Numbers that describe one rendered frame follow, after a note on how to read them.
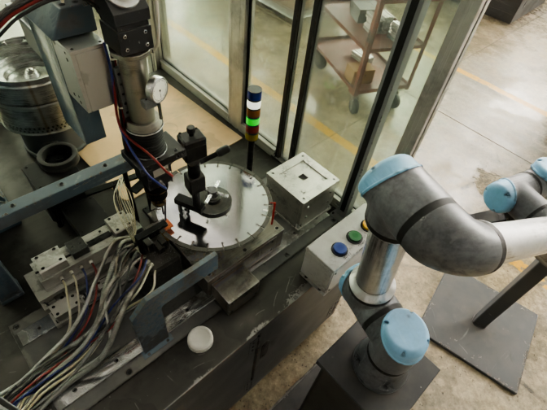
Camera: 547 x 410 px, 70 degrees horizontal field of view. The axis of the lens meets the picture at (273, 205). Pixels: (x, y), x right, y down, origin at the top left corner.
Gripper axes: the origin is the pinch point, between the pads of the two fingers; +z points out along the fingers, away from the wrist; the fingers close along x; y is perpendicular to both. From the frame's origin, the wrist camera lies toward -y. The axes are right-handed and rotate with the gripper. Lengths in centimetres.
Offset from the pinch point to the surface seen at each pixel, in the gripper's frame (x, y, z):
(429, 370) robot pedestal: -32.3, -10.9, 16.3
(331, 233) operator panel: -1.9, -42.8, 1.3
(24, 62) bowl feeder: 39, -156, -14
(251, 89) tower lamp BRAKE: 27, -74, -25
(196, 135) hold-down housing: -9, -81, -34
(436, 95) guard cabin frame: 12, -26, -41
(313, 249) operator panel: -8.7, -47.8, 1.3
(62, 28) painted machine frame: -16, -101, -58
